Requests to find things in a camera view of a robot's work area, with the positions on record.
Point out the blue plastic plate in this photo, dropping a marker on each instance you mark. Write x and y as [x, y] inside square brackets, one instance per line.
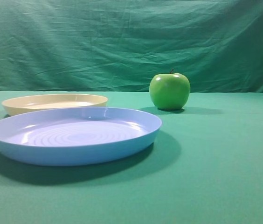
[77, 136]

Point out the green table cloth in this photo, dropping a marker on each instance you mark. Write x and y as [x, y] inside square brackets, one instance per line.
[205, 167]

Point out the green backdrop cloth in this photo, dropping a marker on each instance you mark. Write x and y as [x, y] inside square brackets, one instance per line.
[119, 45]

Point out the green apple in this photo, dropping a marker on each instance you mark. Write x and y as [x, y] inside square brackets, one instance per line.
[169, 91]

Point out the yellow plastic plate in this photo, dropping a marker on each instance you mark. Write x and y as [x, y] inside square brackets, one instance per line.
[20, 105]

